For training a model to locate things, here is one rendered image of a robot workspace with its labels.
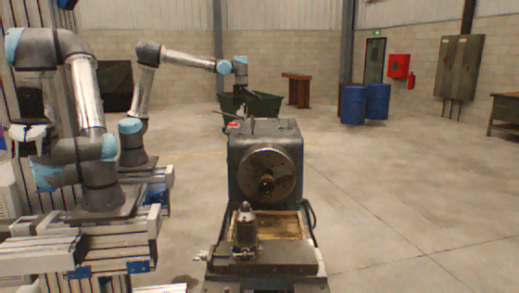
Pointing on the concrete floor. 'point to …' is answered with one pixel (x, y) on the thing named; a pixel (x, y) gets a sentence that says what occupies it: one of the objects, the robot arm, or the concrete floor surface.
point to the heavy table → (298, 89)
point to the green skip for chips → (260, 109)
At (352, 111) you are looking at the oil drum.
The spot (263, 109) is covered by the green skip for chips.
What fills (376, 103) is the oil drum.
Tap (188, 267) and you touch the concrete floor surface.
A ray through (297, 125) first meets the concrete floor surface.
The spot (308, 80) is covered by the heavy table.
